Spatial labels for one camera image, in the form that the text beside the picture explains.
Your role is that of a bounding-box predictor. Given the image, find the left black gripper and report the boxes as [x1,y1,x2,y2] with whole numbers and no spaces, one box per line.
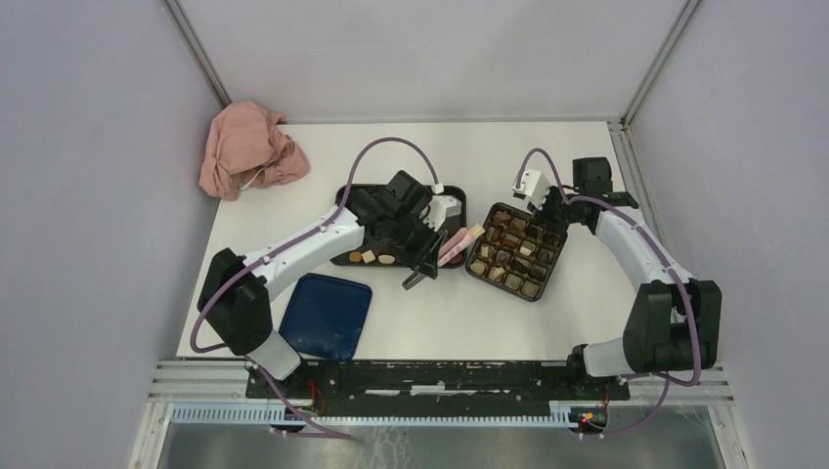
[387,213,448,280]

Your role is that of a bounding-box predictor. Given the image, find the pink cat paw tongs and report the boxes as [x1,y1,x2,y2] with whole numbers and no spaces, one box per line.
[402,228,477,290]

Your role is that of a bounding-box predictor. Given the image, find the black chocolate tray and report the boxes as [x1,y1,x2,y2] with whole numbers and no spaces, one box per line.
[330,184,467,269]

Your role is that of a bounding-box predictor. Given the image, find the blue chocolate box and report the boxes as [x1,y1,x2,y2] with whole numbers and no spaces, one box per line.
[465,202,567,303]

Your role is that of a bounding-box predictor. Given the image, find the white square chocolate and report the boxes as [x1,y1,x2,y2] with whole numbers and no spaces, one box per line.
[469,224,485,237]

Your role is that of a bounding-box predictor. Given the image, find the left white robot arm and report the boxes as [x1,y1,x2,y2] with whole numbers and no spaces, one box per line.
[196,171,461,399]

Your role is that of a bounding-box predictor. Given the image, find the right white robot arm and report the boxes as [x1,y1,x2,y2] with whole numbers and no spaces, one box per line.
[543,157,722,399]

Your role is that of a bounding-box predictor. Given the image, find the white oval flat chocolate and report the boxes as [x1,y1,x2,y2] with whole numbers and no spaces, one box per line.
[377,254,396,265]

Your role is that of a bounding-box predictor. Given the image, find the white cube chocolate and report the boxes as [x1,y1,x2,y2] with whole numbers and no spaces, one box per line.
[361,250,376,264]

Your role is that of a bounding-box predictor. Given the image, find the blue tin lid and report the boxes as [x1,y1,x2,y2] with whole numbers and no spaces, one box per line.
[279,274,372,362]

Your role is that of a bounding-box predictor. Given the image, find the pink cloth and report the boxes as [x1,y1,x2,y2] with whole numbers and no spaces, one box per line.
[198,101,311,200]

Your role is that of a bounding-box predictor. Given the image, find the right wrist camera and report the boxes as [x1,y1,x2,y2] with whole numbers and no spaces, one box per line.
[512,169,551,210]

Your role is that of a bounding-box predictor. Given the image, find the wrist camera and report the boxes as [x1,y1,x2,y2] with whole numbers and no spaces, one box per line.
[512,169,551,210]
[422,184,462,231]

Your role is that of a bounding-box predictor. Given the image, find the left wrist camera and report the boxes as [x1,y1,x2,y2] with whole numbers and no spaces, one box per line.
[422,184,462,231]

